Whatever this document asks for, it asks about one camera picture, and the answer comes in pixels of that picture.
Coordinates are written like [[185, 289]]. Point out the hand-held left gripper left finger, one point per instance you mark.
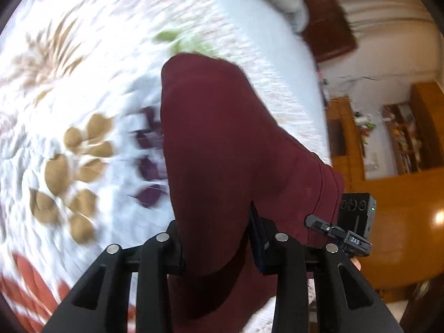
[[173, 249]]

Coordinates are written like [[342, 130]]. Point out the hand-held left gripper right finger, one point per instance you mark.
[[257, 239]]

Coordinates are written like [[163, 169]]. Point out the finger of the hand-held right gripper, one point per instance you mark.
[[321, 224]]

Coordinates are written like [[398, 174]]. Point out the maroon pants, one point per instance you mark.
[[225, 145]]

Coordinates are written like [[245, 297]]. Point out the person's right hand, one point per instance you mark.
[[356, 264]]

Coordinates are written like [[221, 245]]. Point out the wooden cabinet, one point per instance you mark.
[[399, 215]]

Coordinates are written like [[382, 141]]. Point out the wooden shelf unit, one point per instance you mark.
[[412, 131]]

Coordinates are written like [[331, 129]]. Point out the dark brown headboard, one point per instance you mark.
[[329, 24]]

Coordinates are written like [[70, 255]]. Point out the floral printed bed sheet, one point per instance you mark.
[[69, 76]]

